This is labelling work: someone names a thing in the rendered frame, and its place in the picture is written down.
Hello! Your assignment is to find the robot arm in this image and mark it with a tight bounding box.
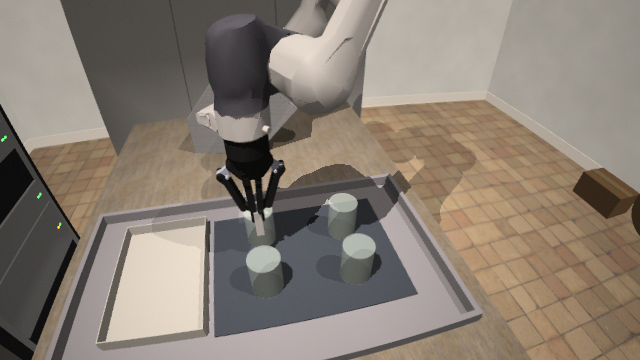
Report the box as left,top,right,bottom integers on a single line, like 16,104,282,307
196,0,388,143

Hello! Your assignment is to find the clear glass cylinder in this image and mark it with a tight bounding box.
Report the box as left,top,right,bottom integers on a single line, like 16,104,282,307
243,207,276,247
328,193,358,239
340,233,376,285
246,245,284,299

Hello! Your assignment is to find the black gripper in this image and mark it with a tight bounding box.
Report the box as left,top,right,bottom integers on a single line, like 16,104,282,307
216,134,286,236

